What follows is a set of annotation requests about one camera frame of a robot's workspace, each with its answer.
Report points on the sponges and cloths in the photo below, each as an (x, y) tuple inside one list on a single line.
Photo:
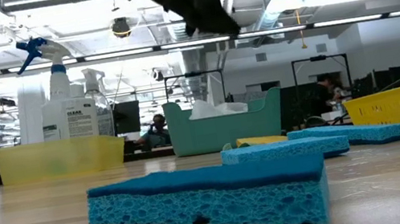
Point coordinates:
[(216, 110)]

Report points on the clear spray bottle white trigger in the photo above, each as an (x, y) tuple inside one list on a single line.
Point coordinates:
[(105, 115)]

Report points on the green cloth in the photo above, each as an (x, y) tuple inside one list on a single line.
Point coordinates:
[(228, 147)]

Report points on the white spray bottle blue trigger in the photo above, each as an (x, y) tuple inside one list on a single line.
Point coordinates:
[(55, 120)]

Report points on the yellow sponge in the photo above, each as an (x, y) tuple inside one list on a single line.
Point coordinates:
[(262, 140)]

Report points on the blue sponge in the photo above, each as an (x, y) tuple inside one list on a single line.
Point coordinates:
[(208, 208), (284, 151), (370, 134)]

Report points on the black light bar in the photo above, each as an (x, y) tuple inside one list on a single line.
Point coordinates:
[(291, 27)]

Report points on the black monitor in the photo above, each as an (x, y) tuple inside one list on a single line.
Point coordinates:
[(125, 118), (394, 77)]

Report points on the person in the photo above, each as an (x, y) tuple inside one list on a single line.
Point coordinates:
[(323, 95), (155, 135)]

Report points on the teal plastic bin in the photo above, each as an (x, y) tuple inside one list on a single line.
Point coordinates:
[(220, 133)]

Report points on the yellow translucent plastic tray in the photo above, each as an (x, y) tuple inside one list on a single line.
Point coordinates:
[(61, 159)]

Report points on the black background rig frame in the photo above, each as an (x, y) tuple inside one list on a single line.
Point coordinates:
[(193, 74), (317, 58)]

